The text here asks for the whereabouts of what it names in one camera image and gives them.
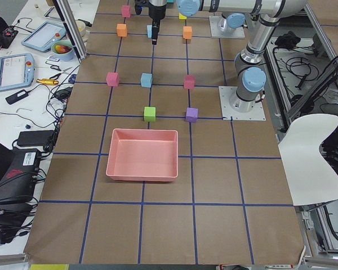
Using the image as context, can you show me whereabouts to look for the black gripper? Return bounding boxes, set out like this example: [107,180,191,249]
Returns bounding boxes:
[148,0,167,45]
[134,0,144,15]

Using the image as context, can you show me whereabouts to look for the light blue block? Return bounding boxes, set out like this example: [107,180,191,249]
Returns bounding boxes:
[140,73,153,88]
[146,25,152,39]

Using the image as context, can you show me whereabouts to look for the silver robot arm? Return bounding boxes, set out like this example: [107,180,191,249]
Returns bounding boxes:
[177,0,307,113]
[135,1,245,43]

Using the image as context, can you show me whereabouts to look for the far magenta block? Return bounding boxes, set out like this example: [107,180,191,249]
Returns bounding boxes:
[121,5,131,18]

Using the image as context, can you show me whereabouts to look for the yellow block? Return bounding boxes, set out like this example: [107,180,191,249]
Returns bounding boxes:
[179,13,187,20]

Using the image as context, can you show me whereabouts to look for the orange block table edge side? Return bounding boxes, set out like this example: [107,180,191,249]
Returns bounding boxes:
[116,24,128,37]

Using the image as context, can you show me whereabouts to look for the orange block robot side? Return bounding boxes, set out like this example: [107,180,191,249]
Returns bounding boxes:
[183,26,193,40]

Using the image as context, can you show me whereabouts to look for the white bowl with lemon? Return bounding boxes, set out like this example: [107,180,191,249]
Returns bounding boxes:
[75,20,86,37]

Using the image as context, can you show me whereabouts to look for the magenta block robot side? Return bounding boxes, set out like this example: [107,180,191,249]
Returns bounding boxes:
[183,75,195,89]

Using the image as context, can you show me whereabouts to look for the magenta block table edge side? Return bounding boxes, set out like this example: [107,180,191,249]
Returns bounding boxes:
[106,72,120,87]

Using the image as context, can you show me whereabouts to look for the green block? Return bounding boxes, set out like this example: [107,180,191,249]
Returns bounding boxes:
[144,106,156,122]

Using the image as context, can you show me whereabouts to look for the blue bowl with fruit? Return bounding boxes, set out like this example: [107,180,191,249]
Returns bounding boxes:
[51,40,75,61]

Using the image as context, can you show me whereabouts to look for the purple block near tray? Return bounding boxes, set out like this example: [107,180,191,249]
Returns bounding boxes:
[185,107,198,123]

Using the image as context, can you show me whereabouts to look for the far teach pendant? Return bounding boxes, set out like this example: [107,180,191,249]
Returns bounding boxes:
[21,21,66,52]

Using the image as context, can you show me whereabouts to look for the teach pendant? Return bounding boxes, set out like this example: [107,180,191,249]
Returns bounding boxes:
[21,21,66,52]
[0,53,34,92]

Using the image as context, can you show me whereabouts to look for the scissors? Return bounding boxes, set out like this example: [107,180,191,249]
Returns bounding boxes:
[49,65,72,80]

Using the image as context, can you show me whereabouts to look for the gold cylinder tool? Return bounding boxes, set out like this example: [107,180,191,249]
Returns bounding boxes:
[36,79,59,86]

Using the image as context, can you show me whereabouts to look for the pink plastic tray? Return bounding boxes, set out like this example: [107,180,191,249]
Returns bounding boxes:
[106,128,179,182]

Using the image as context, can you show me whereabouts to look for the near teach pendant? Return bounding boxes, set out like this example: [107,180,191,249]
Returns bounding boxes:
[0,53,34,92]

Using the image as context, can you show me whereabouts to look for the black small adapter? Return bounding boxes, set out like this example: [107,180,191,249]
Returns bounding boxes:
[5,89,29,105]

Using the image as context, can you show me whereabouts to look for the black power brick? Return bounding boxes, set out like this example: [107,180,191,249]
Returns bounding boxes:
[16,130,54,147]

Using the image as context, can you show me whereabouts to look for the black laptop bag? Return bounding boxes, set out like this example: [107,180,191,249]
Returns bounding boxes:
[0,148,41,212]

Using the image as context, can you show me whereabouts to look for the white chair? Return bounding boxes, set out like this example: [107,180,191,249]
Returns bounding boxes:
[278,114,338,206]

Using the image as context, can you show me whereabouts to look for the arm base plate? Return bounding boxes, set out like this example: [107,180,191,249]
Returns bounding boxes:
[209,13,245,39]
[219,86,266,121]

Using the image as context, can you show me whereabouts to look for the aluminium frame post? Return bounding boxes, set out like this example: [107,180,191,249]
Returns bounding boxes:
[53,0,87,62]

